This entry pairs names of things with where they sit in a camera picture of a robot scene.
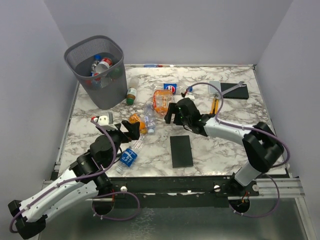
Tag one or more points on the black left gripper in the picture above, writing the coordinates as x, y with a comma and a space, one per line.
133, 133

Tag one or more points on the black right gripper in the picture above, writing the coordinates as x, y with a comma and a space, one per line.
173, 109

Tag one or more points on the large orange juice bottle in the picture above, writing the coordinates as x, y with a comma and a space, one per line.
161, 100

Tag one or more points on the blue label bottle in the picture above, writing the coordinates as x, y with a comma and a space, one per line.
97, 59
130, 155

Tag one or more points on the green plastic bottle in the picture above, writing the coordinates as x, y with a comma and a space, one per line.
116, 73

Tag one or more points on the red label water bottle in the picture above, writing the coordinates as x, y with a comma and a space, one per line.
103, 66

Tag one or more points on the red label bottle red cap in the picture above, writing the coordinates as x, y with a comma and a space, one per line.
93, 83

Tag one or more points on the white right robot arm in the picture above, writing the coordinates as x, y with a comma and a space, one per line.
261, 146

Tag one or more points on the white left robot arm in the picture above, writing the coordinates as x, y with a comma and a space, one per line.
84, 179

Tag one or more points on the grey mesh waste bin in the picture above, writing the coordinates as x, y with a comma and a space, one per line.
79, 58

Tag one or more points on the pepsi label clear bottle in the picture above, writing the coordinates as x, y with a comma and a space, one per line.
175, 88

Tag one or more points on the clear crushed bottle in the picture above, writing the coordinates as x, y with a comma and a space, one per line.
149, 118

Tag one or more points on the brown bottle green cap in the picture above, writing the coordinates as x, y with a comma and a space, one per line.
132, 90

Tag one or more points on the yellow utility knife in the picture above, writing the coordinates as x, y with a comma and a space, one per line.
214, 106

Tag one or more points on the grey white hub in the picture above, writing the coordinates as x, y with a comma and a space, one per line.
214, 87

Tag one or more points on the silver wrench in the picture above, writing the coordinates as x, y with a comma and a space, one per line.
240, 84

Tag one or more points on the blue red pen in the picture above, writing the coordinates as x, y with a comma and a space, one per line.
152, 65

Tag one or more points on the black box rear right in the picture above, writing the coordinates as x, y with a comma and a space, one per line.
240, 93

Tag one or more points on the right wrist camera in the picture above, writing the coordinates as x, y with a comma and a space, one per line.
187, 92

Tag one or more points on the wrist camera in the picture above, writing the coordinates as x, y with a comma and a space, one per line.
105, 121
187, 92

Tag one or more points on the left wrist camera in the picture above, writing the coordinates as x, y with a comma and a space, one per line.
105, 121

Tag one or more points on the black network switch centre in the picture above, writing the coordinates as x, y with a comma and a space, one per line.
181, 152

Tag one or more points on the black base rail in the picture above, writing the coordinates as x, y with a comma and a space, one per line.
174, 192

